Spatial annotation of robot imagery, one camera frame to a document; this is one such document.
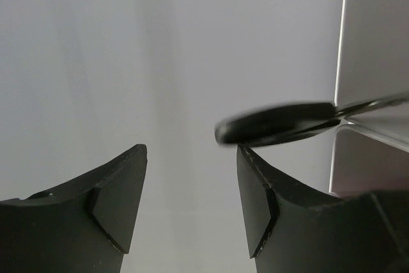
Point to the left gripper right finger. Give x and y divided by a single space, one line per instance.
292 227

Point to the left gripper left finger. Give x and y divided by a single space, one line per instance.
83 225

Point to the black handled scissors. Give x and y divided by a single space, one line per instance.
294 122

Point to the right white organizer tray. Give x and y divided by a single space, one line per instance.
371 150

